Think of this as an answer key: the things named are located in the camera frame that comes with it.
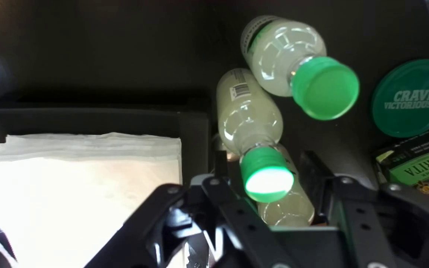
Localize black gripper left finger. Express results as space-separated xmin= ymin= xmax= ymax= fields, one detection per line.
xmin=85 ymin=146 xmax=301 ymax=268

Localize white napkin stack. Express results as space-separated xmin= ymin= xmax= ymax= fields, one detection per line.
xmin=0 ymin=131 xmax=185 ymax=268

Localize green margarita box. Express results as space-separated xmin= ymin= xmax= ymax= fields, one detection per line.
xmin=371 ymin=119 xmax=429 ymax=201

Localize green round lid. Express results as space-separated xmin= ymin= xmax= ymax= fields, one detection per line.
xmin=371 ymin=58 xmax=429 ymax=140

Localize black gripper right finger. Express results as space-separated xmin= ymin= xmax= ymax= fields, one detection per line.
xmin=298 ymin=149 xmax=429 ymax=268

